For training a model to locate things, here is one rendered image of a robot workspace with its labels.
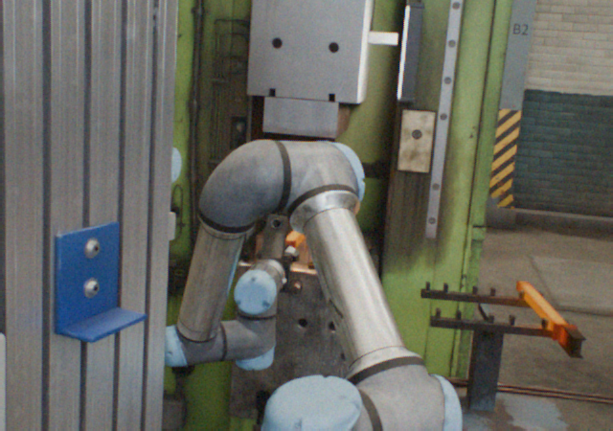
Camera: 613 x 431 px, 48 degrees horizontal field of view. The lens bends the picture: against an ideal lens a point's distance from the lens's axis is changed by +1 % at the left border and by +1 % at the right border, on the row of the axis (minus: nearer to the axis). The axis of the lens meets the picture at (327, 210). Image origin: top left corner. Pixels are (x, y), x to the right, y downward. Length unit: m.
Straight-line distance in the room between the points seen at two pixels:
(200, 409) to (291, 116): 0.99
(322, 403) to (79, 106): 0.45
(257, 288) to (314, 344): 0.66
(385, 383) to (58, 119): 0.53
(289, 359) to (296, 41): 0.86
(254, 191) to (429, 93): 1.02
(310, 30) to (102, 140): 1.26
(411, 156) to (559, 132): 5.98
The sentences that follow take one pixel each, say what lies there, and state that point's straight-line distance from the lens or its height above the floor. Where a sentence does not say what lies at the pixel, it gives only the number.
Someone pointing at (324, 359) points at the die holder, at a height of 0.67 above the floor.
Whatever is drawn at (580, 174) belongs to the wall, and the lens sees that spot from 7.99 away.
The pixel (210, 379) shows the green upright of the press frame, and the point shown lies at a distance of 2.26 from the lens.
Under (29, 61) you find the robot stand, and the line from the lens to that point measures 0.59.
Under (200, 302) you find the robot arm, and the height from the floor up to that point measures 1.03.
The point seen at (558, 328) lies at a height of 0.93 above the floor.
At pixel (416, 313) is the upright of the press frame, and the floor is 0.76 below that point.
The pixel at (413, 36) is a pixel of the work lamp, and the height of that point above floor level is 1.55.
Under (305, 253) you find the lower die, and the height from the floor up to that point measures 0.95.
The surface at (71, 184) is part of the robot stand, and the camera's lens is 0.63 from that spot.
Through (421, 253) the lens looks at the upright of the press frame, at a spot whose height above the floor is 0.95.
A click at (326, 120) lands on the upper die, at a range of 1.85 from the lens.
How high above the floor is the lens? 1.43
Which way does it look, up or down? 11 degrees down
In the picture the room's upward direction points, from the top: 5 degrees clockwise
